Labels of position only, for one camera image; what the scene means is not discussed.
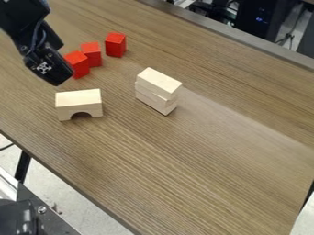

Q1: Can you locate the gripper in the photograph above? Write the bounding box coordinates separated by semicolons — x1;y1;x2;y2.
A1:
7;19;76;87

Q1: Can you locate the red block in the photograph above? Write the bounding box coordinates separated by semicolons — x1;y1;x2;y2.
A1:
79;41;105;69
62;50;93;80
104;31;128;59

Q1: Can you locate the wooden arch block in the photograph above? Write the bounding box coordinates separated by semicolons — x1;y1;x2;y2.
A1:
53;88;105;122

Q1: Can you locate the black table leg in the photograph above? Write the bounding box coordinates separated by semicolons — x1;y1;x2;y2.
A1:
13;150;34;185

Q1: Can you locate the black metal base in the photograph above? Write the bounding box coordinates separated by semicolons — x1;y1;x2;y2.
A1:
0;183;82;235

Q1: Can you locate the black computer tower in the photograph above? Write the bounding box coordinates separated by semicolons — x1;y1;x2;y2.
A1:
235;0;302;42

